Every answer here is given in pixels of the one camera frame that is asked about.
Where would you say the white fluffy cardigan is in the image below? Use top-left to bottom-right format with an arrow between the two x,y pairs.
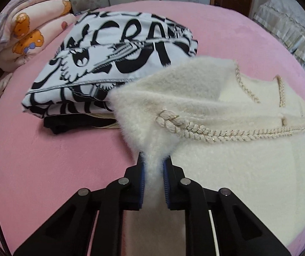
108,56 -> 305,256

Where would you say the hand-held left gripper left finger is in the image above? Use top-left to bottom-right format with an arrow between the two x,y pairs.
13,151 -> 145,256

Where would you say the pink fleece blanket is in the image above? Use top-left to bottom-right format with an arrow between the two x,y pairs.
0,0 -> 305,256

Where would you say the bear print folded quilt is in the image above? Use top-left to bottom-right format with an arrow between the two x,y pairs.
0,0 -> 76,72

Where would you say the black and white printed garment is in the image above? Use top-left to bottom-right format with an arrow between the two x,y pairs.
22,10 -> 199,119

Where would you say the lace covered furniture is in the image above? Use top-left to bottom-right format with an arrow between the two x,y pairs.
252,0 -> 305,96

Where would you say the black folded garment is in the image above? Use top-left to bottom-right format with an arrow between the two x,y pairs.
43,115 -> 121,135

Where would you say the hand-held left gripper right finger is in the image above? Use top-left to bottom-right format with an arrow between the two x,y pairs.
162,156 -> 294,256

